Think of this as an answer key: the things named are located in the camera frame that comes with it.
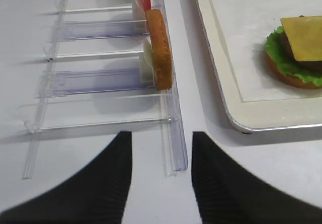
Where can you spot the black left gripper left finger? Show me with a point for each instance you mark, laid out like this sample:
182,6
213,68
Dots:
96,194

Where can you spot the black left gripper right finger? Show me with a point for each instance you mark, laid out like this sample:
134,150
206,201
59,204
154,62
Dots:
227,193

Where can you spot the green lettuce on tray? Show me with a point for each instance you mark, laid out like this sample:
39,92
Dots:
278,48

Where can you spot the brown meat patty on tray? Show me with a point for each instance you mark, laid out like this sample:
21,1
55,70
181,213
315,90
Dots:
307,63

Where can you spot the brown bread slice in rack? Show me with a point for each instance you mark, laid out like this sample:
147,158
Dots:
161,53

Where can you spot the yellow cheese slice on tray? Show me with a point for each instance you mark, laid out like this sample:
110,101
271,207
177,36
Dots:
304,37

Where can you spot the clear acrylic left rack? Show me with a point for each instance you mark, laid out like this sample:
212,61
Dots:
97,81

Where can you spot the bottom bun on tray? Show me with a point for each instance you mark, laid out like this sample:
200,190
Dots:
290,80

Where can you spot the white serving tray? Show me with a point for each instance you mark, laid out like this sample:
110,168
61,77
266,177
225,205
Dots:
254,99

